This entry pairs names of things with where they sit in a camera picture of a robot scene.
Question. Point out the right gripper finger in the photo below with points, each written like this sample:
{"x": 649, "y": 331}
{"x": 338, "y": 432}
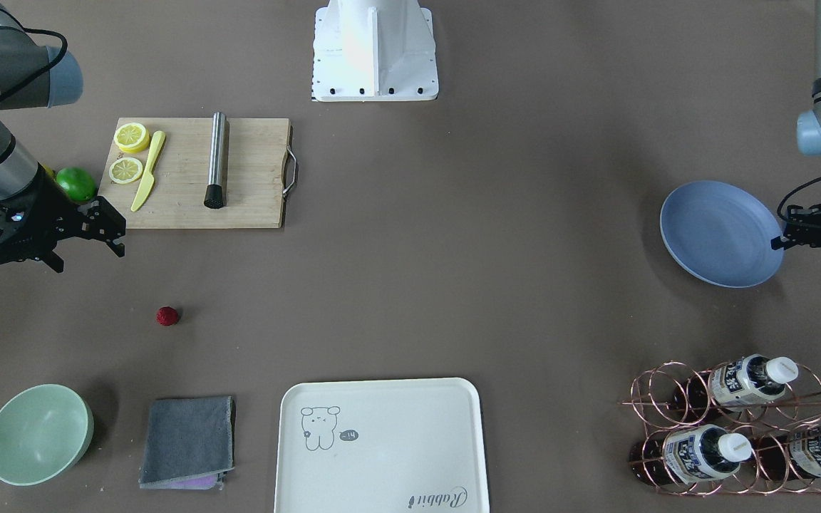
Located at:
{"x": 53, "y": 261}
{"x": 102, "y": 222}

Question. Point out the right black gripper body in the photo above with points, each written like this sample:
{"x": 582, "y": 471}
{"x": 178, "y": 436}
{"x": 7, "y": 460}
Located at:
{"x": 56, "y": 211}

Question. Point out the blue round plate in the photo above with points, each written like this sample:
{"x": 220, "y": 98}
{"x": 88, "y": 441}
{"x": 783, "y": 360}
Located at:
{"x": 720, "y": 234}

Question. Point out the red strawberry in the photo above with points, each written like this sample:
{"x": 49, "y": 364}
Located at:
{"x": 167, "y": 316}

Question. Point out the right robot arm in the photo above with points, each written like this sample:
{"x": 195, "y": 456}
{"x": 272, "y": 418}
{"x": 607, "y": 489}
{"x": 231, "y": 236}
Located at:
{"x": 31, "y": 76}

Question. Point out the green lime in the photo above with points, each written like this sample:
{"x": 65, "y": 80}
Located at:
{"x": 77, "y": 184}

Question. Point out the lemon slice upper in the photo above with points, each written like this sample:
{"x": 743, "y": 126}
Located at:
{"x": 125, "y": 170}

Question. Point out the yellow plastic knife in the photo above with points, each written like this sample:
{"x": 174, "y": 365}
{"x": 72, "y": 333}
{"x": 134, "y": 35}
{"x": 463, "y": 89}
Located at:
{"x": 147, "y": 180}

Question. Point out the lemon half lower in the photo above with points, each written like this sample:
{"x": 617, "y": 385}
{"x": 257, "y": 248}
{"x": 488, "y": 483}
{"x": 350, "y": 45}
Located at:
{"x": 132, "y": 138}

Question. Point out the steel muddler black tip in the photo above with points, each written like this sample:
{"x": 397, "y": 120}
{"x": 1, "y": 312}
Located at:
{"x": 215, "y": 195}

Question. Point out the wooden cutting board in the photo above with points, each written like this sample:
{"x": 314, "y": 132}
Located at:
{"x": 203, "y": 182}

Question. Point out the green bowl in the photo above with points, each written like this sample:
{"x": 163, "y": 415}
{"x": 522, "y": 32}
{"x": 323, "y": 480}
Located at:
{"x": 44, "y": 430}

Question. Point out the grey folded cloth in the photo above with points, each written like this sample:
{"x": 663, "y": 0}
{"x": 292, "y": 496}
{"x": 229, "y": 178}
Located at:
{"x": 189, "y": 443}

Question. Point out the tea bottle front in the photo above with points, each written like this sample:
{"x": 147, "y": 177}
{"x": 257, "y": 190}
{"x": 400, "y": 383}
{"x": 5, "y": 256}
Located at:
{"x": 705, "y": 453}

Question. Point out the cream rabbit tray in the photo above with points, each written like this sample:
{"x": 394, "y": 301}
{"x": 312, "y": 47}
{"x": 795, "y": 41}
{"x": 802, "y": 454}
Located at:
{"x": 408, "y": 445}

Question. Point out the copper wire bottle rack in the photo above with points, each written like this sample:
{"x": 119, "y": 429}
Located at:
{"x": 650, "y": 398}

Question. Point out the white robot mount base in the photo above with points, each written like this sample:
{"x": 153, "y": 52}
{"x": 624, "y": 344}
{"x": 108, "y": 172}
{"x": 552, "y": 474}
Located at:
{"x": 374, "y": 51}

